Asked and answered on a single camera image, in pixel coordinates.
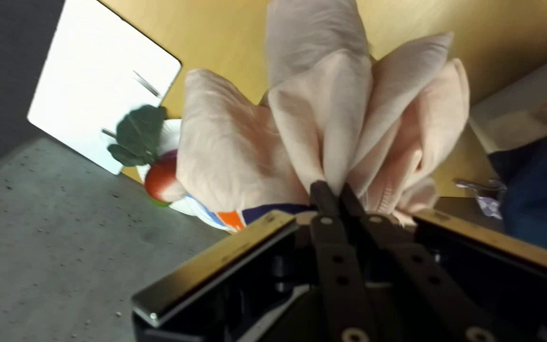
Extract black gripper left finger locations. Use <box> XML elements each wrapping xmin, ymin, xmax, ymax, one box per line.
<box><xmin>307</xmin><ymin>179</ymin><xmax>376</xmax><ymax>342</ymax></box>

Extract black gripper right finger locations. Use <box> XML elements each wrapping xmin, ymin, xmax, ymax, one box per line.
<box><xmin>338</xmin><ymin>183</ymin><xmax>503</xmax><ymax>342</ymax></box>

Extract navy blue garment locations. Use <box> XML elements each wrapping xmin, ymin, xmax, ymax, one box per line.
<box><xmin>488</xmin><ymin>113</ymin><xmax>547</xmax><ymax>261</ymax></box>

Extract peach shirt with orange print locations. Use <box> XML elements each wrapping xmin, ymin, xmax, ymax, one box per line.
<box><xmin>174</xmin><ymin>0</ymin><xmax>472</xmax><ymax>232</ymax></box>

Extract white plastic basket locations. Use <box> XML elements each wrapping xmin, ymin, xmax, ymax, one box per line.
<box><xmin>469</xmin><ymin>44</ymin><xmax>547</xmax><ymax>156</ymax></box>

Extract green toy leaf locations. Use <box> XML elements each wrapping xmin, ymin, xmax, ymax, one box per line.
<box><xmin>106</xmin><ymin>103</ymin><xmax>168</xmax><ymax>170</ymax></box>

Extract white paper sheet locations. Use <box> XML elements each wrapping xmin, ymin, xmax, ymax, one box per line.
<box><xmin>24</xmin><ymin>0</ymin><xmax>184</xmax><ymax>177</ymax></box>

